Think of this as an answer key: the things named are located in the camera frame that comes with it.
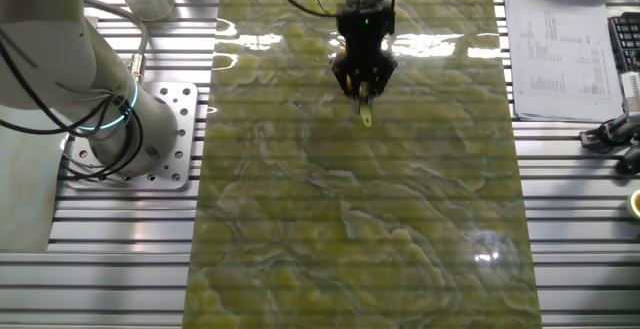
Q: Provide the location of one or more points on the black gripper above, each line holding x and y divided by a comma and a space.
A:
365, 39

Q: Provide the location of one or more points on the green marble pattern mat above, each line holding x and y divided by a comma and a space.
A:
350, 194

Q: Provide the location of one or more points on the printed paper sheet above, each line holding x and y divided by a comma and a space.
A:
560, 54

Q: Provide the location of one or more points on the black clamp tool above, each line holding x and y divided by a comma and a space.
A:
620, 126

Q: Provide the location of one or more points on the black keyboard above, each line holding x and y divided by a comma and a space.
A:
627, 39

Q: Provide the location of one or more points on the white ribbed adapter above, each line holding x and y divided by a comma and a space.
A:
631, 91

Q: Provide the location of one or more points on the green tape roll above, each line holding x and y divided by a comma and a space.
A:
636, 204

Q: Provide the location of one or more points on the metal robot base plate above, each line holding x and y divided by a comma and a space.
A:
175, 134

